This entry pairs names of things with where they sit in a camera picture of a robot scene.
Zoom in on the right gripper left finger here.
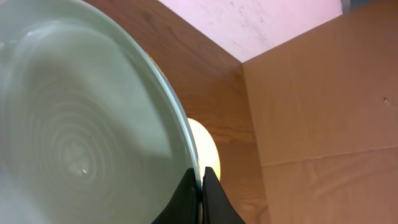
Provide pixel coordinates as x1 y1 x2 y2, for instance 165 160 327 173
152 168 198 224

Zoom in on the yellow plate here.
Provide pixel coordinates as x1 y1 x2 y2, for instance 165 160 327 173
146 51 221 183

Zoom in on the brown cardboard box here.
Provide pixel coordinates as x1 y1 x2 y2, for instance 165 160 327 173
243 0 397 223

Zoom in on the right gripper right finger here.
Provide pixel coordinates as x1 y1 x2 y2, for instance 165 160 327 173
202 167 245 224

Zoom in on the light blue plate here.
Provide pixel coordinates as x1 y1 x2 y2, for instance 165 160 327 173
1 1 198 223

